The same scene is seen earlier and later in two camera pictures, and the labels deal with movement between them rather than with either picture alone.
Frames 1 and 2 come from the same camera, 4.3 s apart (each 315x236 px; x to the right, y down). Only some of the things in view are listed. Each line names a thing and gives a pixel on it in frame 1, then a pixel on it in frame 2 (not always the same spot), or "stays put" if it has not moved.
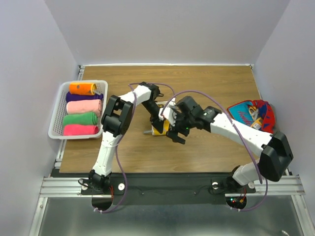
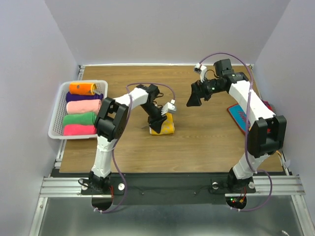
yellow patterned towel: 154,132 stays put
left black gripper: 158,124 stays put
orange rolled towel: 82,88 stays put
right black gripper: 173,134 to 196,93
